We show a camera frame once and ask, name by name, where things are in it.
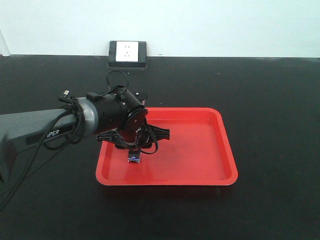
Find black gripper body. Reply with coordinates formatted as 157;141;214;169
96;109;170;150

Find black white wall socket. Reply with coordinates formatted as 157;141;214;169
108;40;148;68

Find red plastic tray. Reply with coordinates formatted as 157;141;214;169
95;107;239;186

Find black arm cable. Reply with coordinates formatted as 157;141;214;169
0;69;160;212

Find red mushroom push button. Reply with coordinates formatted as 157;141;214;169
127;150;141;164

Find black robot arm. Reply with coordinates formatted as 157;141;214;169
0;85;170;184

